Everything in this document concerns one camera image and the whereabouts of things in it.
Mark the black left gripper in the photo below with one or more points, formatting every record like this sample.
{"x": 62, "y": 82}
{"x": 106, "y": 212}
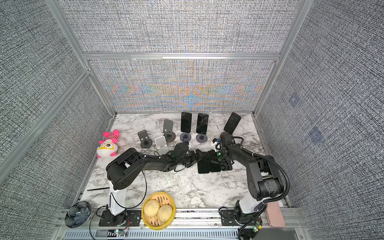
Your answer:
{"x": 194, "y": 159}

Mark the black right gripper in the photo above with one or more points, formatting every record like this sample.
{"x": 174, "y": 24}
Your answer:
{"x": 219, "y": 162}

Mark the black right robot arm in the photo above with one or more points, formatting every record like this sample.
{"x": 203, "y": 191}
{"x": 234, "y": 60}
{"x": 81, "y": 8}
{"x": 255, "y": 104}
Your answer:
{"x": 266, "y": 180}

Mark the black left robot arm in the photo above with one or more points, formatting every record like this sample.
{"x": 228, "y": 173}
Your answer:
{"x": 122, "y": 171}

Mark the purple round phone stand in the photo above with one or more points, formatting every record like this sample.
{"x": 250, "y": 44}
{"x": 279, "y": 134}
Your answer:
{"x": 185, "y": 137}

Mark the white folding phone stand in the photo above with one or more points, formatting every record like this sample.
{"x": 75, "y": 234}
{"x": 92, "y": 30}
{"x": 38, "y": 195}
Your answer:
{"x": 161, "y": 145}

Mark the brown round phone stand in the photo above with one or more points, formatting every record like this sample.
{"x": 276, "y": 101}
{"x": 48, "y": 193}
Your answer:
{"x": 168, "y": 131}

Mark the black round phone stand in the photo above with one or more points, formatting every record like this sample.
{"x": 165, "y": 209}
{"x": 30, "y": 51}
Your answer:
{"x": 145, "y": 140}

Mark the pink phone case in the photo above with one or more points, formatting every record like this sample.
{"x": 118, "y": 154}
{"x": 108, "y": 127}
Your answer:
{"x": 274, "y": 215}

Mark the right steamed bun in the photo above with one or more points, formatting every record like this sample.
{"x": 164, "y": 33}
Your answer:
{"x": 165, "y": 213}

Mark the steamed bun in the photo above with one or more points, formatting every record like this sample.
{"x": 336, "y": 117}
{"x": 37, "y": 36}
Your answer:
{"x": 165, "y": 213}
{"x": 151, "y": 208}

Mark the left steamed bun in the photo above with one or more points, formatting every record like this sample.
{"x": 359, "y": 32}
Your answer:
{"x": 151, "y": 208}

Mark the yellow bamboo steamer basket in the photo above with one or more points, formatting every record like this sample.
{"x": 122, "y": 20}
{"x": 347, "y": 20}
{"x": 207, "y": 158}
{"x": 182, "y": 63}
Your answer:
{"x": 164, "y": 199}

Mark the pink white plush toy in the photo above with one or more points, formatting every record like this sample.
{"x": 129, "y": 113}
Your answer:
{"x": 108, "y": 147}

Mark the black spoon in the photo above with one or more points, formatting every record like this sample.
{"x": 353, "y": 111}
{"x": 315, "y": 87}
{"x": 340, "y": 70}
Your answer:
{"x": 97, "y": 189}

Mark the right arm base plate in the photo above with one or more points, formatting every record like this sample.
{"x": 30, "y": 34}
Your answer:
{"x": 228, "y": 218}

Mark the aluminium front rail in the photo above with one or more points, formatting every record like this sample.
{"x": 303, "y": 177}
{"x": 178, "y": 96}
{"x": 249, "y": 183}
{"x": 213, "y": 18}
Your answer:
{"x": 189, "y": 224}

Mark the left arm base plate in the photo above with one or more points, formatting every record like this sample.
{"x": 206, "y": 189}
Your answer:
{"x": 130, "y": 218}

